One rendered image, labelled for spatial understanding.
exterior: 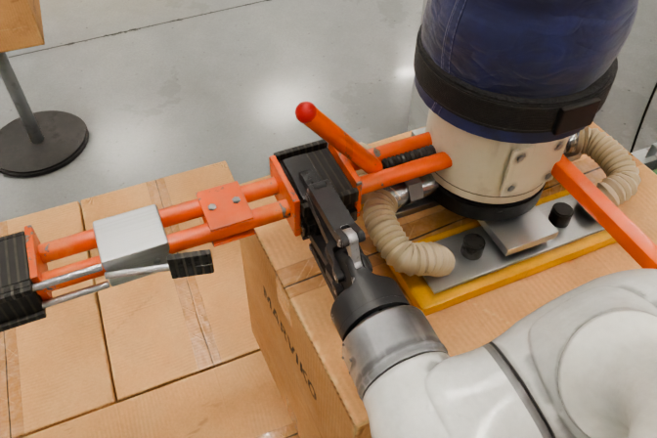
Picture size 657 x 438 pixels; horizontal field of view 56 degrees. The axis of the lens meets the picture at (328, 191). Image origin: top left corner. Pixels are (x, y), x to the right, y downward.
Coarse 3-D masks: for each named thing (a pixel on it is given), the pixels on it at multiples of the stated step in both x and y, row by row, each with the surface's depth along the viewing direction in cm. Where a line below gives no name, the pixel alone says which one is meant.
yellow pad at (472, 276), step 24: (552, 216) 82; (576, 216) 84; (432, 240) 82; (456, 240) 81; (480, 240) 78; (552, 240) 81; (576, 240) 82; (600, 240) 82; (456, 264) 78; (480, 264) 78; (504, 264) 78; (528, 264) 79; (552, 264) 80; (408, 288) 76; (432, 288) 76; (456, 288) 76; (480, 288) 76; (432, 312) 75
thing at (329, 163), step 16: (320, 144) 74; (272, 160) 71; (320, 160) 73; (336, 160) 73; (272, 176) 73; (288, 176) 71; (320, 176) 71; (336, 176) 71; (352, 176) 70; (288, 192) 68; (336, 192) 70; (352, 192) 69; (304, 208) 67; (352, 208) 71; (304, 224) 70
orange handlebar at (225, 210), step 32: (416, 160) 75; (448, 160) 75; (224, 192) 70; (256, 192) 71; (576, 192) 73; (224, 224) 66; (256, 224) 68; (608, 224) 69; (64, 256) 65; (96, 256) 64; (640, 256) 66
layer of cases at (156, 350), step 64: (128, 192) 163; (192, 192) 163; (64, 320) 136; (128, 320) 136; (192, 320) 136; (0, 384) 125; (64, 384) 125; (128, 384) 125; (192, 384) 125; (256, 384) 125
